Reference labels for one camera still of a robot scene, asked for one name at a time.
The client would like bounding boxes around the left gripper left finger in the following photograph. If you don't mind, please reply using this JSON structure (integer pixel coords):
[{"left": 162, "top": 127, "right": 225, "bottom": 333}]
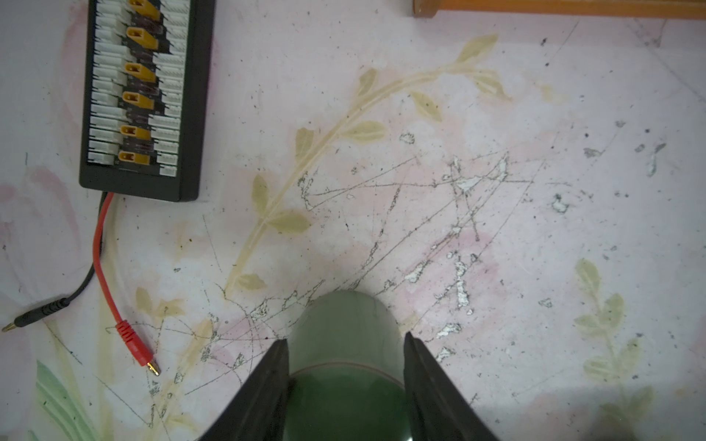
[{"left": 200, "top": 339, "right": 290, "bottom": 441}]

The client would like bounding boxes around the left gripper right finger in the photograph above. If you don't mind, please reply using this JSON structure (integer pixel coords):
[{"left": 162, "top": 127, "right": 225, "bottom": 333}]
[{"left": 404, "top": 333, "right": 498, "bottom": 441}]

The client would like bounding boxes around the green canister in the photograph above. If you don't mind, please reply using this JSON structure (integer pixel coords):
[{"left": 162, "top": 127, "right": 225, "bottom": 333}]
[{"left": 284, "top": 290, "right": 411, "bottom": 440}]

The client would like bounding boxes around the wooden three-tier shelf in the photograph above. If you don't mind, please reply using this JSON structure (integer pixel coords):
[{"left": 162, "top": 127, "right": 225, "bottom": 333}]
[{"left": 412, "top": 0, "right": 705, "bottom": 20}]

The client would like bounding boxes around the red black test lead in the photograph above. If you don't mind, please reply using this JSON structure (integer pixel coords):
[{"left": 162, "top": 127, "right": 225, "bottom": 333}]
[{"left": 2, "top": 192, "right": 161, "bottom": 377}]

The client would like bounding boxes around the floral pink table mat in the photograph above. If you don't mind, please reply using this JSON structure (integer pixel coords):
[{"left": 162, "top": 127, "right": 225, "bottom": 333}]
[{"left": 1, "top": 1, "right": 705, "bottom": 440}]

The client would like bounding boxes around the black battery holder tray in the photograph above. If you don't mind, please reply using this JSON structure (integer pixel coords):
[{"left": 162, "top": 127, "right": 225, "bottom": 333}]
[{"left": 79, "top": 0, "right": 216, "bottom": 202}]

